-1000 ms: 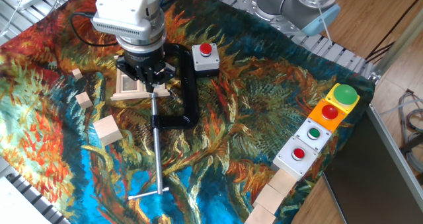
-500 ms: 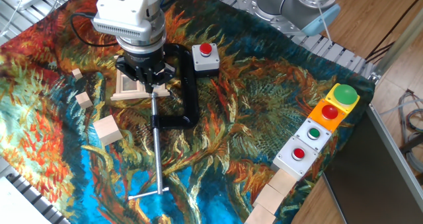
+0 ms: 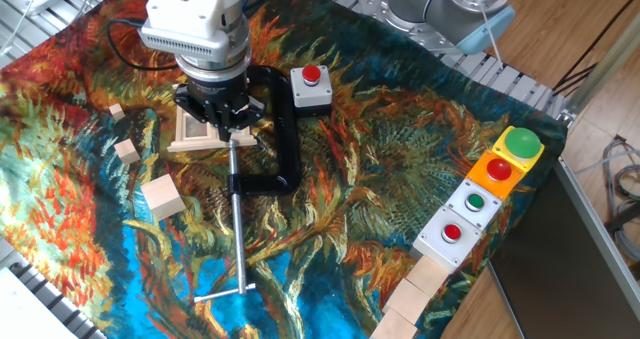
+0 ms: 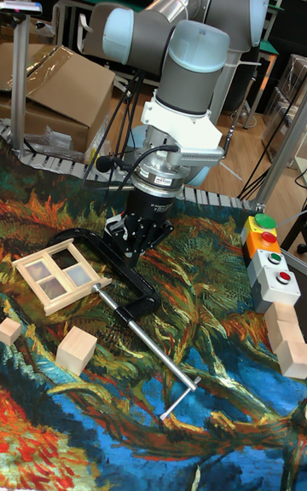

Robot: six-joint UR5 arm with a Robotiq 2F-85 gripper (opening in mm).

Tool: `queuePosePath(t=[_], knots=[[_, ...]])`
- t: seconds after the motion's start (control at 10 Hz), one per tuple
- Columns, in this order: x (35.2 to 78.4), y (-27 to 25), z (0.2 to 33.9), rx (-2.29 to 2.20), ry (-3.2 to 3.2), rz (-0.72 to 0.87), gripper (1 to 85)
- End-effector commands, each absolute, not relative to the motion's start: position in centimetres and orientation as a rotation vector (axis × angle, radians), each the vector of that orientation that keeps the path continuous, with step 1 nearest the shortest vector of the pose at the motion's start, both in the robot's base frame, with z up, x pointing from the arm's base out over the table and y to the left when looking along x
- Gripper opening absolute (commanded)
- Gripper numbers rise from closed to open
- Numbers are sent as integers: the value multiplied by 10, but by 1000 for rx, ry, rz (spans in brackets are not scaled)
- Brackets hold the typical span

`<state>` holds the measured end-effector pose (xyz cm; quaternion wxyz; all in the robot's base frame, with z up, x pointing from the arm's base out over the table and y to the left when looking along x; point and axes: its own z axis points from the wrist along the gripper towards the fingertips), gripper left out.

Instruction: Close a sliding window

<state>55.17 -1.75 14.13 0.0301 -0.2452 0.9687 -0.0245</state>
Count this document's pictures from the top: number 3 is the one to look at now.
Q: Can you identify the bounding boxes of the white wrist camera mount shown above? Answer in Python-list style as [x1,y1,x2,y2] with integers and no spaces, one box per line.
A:
[138,0,259,64]

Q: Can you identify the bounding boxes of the black floor cables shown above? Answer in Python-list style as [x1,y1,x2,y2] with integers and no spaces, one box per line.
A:
[551,0,640,99]

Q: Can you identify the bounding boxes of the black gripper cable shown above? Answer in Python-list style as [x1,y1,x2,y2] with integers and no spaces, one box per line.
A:
[105,17,180,74]

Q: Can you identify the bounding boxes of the white zip tie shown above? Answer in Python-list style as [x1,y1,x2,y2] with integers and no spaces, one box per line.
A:
[478,1,505,71]

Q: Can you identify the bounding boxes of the grey box red button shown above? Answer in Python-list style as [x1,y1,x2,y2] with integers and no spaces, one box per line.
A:
[410,204,484,274]
[289,64,335,118]

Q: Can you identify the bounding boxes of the large wooden cube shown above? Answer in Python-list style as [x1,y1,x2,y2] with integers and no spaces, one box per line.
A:
[140,173,187,222]

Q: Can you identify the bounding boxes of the small wooden sliding window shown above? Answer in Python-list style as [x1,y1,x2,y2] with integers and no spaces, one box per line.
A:
[166,81,259,154]

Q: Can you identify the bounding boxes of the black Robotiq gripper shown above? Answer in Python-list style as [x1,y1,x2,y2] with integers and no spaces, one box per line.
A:
[174,76,265,141]

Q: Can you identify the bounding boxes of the grey box green button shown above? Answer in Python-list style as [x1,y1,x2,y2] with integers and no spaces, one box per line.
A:
[443,177,504,230]

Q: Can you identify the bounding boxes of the white board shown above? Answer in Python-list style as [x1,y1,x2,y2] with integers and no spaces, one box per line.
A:
[0,266,77,339]

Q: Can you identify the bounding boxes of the dark panel with aluminium edge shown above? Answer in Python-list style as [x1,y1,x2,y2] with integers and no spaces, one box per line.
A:
[487,156,640,339]

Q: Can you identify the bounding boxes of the orange box red button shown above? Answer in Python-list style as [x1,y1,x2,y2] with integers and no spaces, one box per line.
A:
[464,148,526,201]

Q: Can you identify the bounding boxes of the aluminium frame post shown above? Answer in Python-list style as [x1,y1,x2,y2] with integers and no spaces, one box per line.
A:
[559,23,640,126]

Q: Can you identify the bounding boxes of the grey cable bundle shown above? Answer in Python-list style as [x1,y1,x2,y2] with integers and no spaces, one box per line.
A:
[599,134,640,265]

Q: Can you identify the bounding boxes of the colourful painted cloth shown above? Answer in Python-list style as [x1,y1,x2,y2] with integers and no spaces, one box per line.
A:
[0,0,570,339]

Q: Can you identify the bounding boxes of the medium wooden cube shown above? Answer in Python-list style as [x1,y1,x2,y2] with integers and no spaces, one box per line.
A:
[113,138,142,166]

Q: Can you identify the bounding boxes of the black C-clamp with silver screw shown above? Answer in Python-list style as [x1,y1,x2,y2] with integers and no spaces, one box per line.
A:
[193,64,304,304]

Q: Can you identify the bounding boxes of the yellow box green mushroom button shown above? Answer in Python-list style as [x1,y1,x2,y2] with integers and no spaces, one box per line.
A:
[491,125,546,173]

